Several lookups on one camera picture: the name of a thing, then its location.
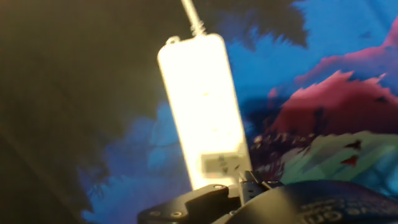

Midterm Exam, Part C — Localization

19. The blue mountain print cloth mat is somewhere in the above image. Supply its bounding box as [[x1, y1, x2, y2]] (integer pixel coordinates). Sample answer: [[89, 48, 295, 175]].
[[0, 0, 398, 224]]

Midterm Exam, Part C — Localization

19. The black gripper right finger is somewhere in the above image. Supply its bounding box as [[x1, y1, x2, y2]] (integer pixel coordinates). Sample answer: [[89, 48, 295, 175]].
[[238, 169, 282, 205]]

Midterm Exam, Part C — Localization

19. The white power strip cable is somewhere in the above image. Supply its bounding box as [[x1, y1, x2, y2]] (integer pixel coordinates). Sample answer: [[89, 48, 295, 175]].
[[180, 0, 208, 37]]

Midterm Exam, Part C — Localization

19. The white power strip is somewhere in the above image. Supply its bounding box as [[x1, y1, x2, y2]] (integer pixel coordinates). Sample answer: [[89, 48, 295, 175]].
[[156, 32, 253, 191]]

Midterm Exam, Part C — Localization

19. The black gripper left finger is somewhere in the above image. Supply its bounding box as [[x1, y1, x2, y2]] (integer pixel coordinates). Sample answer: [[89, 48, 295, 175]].
[[136, 183, 242, 224]]

